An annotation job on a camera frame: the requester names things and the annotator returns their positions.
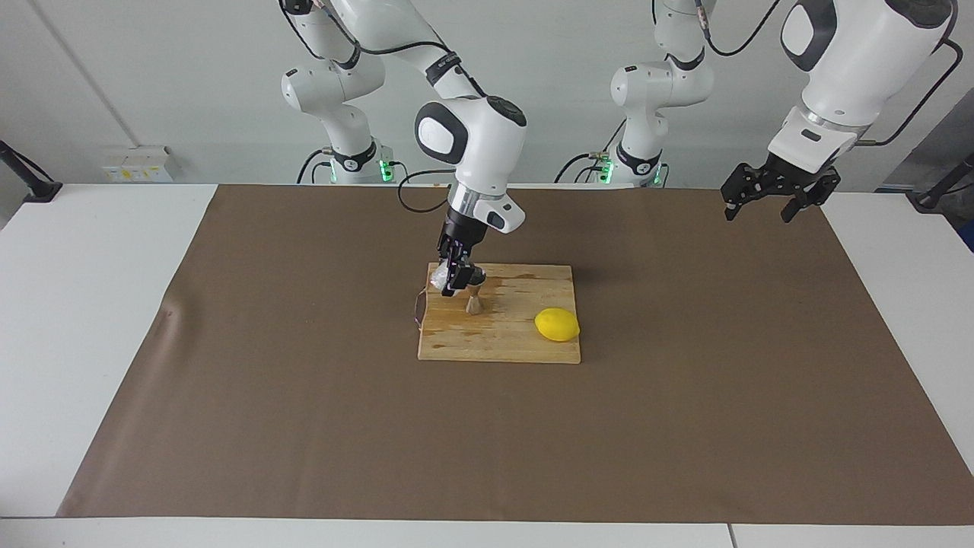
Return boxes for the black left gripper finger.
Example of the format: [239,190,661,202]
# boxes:
[781,177,842,224]
[721,166,766,221]

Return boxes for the brown paper table mat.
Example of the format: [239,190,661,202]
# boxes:
[57,185,974,526]

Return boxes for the white wall outlet box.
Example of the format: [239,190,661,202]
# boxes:
[103,145,174,183]

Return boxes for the wooden cutting board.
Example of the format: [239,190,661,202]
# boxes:
[417,263,582,365]

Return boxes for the black camera stand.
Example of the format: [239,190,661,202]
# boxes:
[0,139,63,203]
[909,152,974,212]

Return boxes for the black velcro cable strap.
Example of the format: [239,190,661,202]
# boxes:
[425,52,463,86]

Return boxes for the yellow lemon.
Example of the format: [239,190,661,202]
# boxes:
[534,307,581,343]

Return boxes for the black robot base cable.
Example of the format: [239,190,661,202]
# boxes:
[297,148,336,185]
[554,118,629,185]

